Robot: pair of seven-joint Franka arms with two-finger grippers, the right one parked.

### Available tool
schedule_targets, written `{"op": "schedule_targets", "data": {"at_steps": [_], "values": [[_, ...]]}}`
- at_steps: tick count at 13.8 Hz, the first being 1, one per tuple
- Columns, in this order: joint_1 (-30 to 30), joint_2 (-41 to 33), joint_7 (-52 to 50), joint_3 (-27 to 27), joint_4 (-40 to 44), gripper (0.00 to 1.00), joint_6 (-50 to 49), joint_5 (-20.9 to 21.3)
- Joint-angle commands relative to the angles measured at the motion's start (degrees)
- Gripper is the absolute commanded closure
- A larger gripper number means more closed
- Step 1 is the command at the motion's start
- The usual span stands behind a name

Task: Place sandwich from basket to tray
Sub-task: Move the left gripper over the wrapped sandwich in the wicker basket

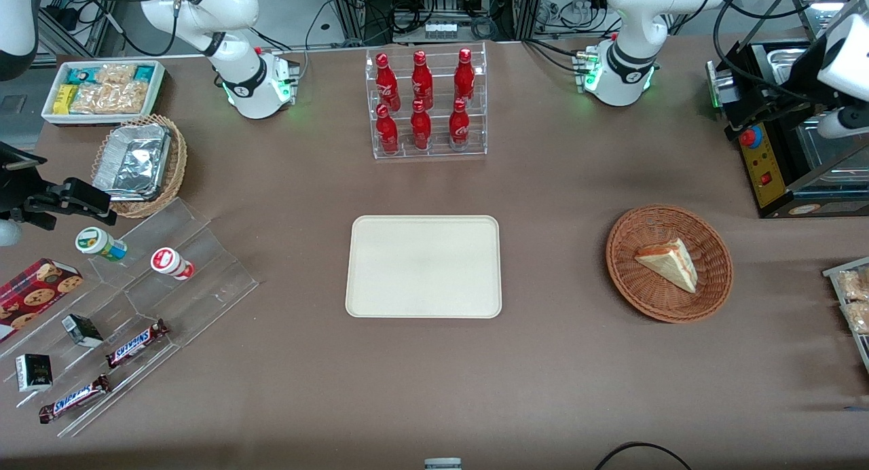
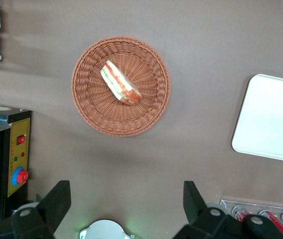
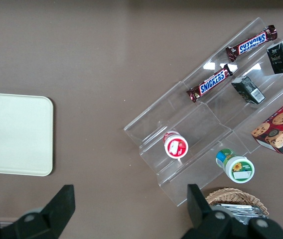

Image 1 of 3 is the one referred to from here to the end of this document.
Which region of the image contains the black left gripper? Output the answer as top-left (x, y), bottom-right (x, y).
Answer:
top-left (790, 18), bottom-right (849, 108)

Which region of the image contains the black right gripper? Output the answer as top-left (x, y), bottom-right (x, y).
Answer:
top-left (0, 141), bottom-right (118, 231)

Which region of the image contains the triangular sandwich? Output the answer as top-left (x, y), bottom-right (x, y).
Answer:
top-left (635, 238), bottom-right (699, 294)

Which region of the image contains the tan oval wicker basket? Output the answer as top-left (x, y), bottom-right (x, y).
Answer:
top-left (92, 114), bottom-right (188, 219)

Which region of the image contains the metal snack tray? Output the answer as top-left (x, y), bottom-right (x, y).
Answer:
top-left (822, 255), bottom-right (869, 377)

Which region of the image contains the round brown wicker basket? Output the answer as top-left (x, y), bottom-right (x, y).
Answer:
top-left (606, 205), bottom-right (734, 323)

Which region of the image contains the cream rectangular tray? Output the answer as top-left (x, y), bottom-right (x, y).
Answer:
top-left (345, 215), bottom-right (503, 319)

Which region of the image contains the green lidded white cup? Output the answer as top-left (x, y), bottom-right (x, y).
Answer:
top-left (75, 227), bottom-right (128, 263)

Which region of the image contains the aluminium foil container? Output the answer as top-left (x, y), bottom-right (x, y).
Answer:
top-left (92, 123), bottom-right (172, 202)

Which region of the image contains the red lidded white cup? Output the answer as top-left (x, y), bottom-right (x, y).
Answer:
top-left (150, 247), bottom-right (196, 281)

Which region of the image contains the clear rice cracker bag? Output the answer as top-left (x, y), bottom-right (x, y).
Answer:
top-left (94, 64), bottom-right (138, 85)
top-left (109, 82), bottom-right (149, 114)
top-left (70, 83), bottom-right (113, 115)

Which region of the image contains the red tartan cookie box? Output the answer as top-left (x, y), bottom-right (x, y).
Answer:
top-left (0, 257), bottom-right (84, 342)

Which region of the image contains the black machine yellow panel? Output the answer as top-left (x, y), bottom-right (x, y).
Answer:
top-left (706, 0), bottom-right (869, 219)

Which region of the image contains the small black white box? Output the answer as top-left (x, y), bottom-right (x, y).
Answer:
top-left (15, 353), bottom-right (54, 393)
top-left (61, 314), bottom-right (105, 349)

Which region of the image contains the white rectangular snack bin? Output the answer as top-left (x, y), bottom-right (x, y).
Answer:
top-left (41, 60), bottom-right (167, 126)

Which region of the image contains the clear acrylic stepped display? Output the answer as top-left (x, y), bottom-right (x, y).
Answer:
top-left (0, 198), bottom-right (259, 439)

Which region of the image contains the brown Snickers bar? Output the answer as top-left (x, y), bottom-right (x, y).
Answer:
top-left (38, 374), bottom-right (112, 425)
top-left (105, 319), bottom-right (169, 369)

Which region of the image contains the clear snack bag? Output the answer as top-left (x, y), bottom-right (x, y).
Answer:
top-left (836, 268), bottom-right (869, 302)
top-left (840, 302), bottom-right (869, 336)

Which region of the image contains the red cola bottle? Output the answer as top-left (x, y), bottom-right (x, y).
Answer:
top-left (375, 53), bottom-right (401, 112)
top-left (375, 103), bottom-right (400, 156)
top-left (411, 50), bottom-right (435, 111)
top-left (410, 100), bottom-right (433, 151)
top-left (449, 98), bottom-right (471, 151)
top-left (454, 48), bottom-right (476, 105)

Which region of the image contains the clear acrylic bottle rack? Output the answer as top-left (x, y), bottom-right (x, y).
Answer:
top-left (365, 42), bottom-right (488, 160)

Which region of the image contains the aluminium frame post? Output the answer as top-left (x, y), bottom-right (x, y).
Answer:
top-left (338, 0), bottom-right (371, 44)
top-left (512, 0), bottom-right (545, 41)

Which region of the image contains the black cable loop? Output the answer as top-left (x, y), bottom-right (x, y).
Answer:
top-left (595, 441), bottom-right (694, 470)

